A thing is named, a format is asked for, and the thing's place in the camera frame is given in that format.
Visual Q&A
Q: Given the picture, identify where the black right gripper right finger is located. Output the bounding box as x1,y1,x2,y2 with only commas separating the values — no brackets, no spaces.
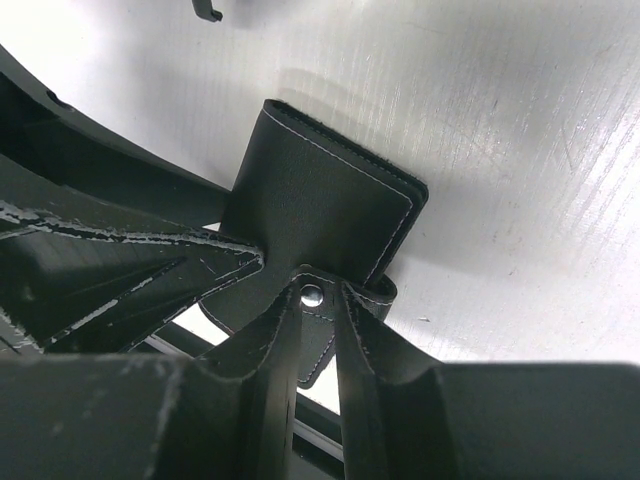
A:
335,286,639,479

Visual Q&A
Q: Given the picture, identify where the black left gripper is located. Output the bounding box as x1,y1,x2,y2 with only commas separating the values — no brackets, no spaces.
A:
1,50,264,355

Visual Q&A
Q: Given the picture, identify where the black plastic card tray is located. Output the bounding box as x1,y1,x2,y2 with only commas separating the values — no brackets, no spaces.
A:
192,0,223,23

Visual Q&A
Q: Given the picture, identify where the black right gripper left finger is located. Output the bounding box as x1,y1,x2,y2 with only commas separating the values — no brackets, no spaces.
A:
1,283,301,479

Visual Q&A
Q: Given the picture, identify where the black leather card holder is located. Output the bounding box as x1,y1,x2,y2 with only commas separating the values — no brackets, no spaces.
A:
201,99,428,389

